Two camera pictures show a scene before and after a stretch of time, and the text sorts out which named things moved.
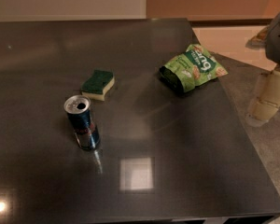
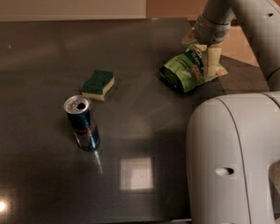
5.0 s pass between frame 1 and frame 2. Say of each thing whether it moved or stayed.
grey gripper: moved
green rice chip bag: stayed
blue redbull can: stayed
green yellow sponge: stayed
